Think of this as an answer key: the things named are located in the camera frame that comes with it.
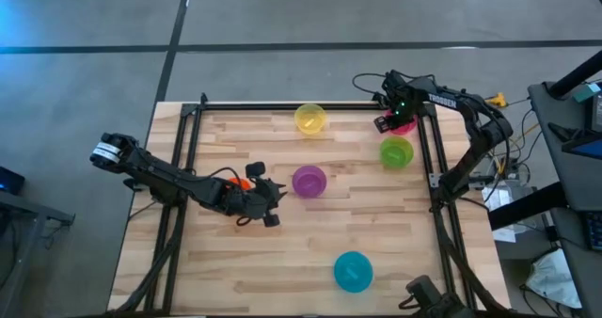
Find yellow translucent plastic bowl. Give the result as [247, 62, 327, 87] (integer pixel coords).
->
[293, 103, 328, 135]

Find tablet with blue screen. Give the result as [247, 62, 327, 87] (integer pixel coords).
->
[562, 133, 602, 160]

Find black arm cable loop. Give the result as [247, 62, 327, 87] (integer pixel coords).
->
[351, 72, 391, 96]

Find green translucent plastic bowl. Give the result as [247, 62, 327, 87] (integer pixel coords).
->
[379, 135, 416, 170]

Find purple translucent plastic bowl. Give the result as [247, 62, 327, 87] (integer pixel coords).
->
[291, 164, 328, 199]

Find orange translucent plastic bowl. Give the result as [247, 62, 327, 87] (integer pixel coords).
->
[227, 176, 255, 192]

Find white plastic bag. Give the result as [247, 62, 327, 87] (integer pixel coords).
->
[525, 247, 584, 310]

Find black table-level camera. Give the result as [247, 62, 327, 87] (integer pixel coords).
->
[398, 274, 476, 318]

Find dark grey side desk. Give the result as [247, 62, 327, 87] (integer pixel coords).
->
[526, 80, 602, 318]

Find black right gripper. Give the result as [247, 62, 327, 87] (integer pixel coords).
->
[373, 71, 427, 135]

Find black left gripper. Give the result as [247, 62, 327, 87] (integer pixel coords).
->
[219, 161, 289, 229]

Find black box with blue light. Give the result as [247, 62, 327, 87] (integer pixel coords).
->
[0, 166, 26, 196]

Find pink translucent plastic bowl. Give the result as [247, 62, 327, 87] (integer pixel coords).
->
[384, 109, 419, 136]

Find black keyboard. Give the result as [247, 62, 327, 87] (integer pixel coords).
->
[584, 211, 602, 252]

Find teal translucent plastic bowl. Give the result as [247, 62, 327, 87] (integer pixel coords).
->
[333, 250, 374, 294]

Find black diagonal pole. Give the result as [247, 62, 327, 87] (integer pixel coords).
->
[547, 49, 602, 98]

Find yellow cable plug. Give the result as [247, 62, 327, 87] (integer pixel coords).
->
[485, 91, 509, 108]

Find black desk crossbeam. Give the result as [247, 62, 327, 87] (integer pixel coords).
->
[487, 181, 568, 231]

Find black aluminium table frame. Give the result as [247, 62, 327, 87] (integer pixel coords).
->
[110, 91, 507, 317]

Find white paper sheet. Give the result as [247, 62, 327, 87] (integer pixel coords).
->
[492, 226, 517, 244]
[483, 185, 516, 212]

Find grey metal table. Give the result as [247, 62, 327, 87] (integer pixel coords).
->
[0, 189, 76, 318]

